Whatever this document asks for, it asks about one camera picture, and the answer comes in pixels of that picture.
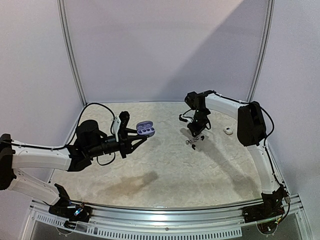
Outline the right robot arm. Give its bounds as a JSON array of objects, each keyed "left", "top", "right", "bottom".
[{"left": 179, "top": 90, "right": 289, "bottom": 218}]

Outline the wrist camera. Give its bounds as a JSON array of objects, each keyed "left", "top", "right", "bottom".
[
  {"left": 111, "top": 111, "right": 130, "bottom": 142},
  {"left": 178, "top": 114, "right": 194, "bottom": 123}
]

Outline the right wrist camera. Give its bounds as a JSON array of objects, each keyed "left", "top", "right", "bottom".
[{"left": 178, "top": 114, "right": 194, "bottom": 123}]

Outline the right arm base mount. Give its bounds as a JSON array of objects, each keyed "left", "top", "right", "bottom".
[{"left": 242, "top": 184, "right": 290, "bottom": 224}]

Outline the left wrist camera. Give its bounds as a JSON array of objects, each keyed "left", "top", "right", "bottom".
[{"left": 111, "top": 111, "right": 130, "bottom": 142}]

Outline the aluminium front rail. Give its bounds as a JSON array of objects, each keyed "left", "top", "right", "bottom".
[{"left": 21, "top": 194, "right": 313, "bottom": 240}]

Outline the white earbud charging case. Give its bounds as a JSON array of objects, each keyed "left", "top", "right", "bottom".
[{"left": 223, "top": 126, "right": 233, "bottom": 135}]

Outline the frame post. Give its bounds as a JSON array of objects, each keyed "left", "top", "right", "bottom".
[
  {"left": 246, "top": 0, "right": 275, "bottom": 102},
  {"left": 57, "top": 0, "right": 87, "bottom": 107}
]

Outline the right frame post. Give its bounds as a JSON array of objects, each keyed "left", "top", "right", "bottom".
[{"left": 246, "top": 0, "right": 275, "bottom": 102}]

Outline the purple round charging case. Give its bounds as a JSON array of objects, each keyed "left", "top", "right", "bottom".
[{"left": 136, "top": 120, "right": 156, "bottom": 137}]

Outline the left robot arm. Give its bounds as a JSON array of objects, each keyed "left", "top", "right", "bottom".
[{"left": 0, "top": 111, "right": 155, "bottom": 217}]

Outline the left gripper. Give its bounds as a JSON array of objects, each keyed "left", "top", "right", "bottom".
[{"left": 87, "top": 128, "right": 147, "bottom": 159}]

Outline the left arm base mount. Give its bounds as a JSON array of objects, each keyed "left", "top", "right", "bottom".
[{"left": 48, "top": 183, "right": 93, "bottom": 230}]

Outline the left frame post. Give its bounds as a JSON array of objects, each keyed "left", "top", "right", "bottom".
[{"left": 57, "top": 0, "right": 87, "bottom": 107}]

